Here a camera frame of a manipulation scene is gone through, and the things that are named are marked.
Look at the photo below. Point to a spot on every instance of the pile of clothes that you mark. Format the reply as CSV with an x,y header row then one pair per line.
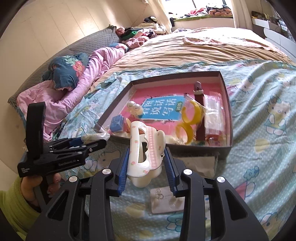
x,y
143,32

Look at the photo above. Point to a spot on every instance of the cream curtain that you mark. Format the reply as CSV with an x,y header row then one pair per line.
x,y
164,14

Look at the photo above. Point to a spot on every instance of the teal floral pillow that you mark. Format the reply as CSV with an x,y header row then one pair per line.
x,y
67,69

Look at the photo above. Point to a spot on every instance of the pink quilt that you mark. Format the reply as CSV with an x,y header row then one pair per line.
x,y
99,60

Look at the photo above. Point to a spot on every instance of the white earring card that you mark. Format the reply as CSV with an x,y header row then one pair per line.
x,y
166,200

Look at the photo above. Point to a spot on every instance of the window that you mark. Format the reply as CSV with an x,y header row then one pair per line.
x,y
196,4

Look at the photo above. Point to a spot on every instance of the white and grey cabinet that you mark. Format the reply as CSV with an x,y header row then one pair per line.
x,y
272,30

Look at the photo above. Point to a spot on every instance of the dark shallow cardboard box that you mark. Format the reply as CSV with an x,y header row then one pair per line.
x,y
226,115

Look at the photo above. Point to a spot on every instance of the bag of yellow hoop earrings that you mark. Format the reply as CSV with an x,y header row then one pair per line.
x,y
192,115

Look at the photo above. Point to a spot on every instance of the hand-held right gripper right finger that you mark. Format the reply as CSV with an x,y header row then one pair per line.
x,y
170,171

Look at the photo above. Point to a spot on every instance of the clear packet with white clip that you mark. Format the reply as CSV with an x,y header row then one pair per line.
x,y
213,113

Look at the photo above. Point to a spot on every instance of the window seat with clothes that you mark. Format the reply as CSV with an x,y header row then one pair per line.
x,y
203,19

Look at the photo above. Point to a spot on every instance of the tan blanket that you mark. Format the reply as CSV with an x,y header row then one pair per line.
x,y
185,55

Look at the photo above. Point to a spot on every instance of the person's left forearm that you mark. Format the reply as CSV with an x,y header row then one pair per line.
x,y
11,208

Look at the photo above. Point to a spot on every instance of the small blue box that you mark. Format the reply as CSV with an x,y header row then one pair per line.
x,y
117,124

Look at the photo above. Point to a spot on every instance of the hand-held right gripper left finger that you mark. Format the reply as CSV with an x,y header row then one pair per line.
x,y
122,169

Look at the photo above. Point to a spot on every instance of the cartoon cat printed blanket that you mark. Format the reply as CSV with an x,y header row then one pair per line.
x,y
259,115

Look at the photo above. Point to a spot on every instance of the person's left hand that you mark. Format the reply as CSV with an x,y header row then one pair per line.
x,y
29,190

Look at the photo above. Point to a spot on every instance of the white duck toy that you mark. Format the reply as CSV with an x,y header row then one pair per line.
x,y
133,107

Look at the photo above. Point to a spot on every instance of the pink book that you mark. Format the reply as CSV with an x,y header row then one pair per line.
x,y
161,97

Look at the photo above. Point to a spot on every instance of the pink cloth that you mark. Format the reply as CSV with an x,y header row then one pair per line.
x,y
219,41

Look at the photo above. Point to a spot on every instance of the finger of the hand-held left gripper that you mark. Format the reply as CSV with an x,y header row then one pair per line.
x,y
81,149
74,142

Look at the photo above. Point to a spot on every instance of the white floral hair claw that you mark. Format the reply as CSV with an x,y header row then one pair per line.
x,y
143,148

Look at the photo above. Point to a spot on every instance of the clear plastic bag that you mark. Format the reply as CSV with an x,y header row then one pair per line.
x,y
96,137

